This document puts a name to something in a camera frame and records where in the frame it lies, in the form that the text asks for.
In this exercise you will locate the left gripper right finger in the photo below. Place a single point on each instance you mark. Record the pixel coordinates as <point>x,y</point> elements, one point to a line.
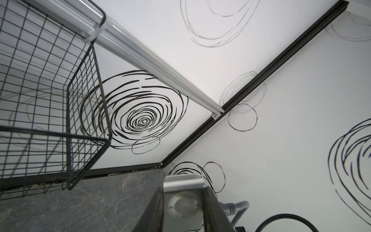
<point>214,217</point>

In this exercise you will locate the aluminium wall rail back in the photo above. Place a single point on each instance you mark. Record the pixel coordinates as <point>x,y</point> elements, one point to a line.
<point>88,18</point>

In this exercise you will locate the black wire basket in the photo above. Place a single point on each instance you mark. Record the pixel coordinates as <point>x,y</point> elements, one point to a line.
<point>54,116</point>

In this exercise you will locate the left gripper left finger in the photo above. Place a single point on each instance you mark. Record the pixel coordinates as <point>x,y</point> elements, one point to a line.
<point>152,218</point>

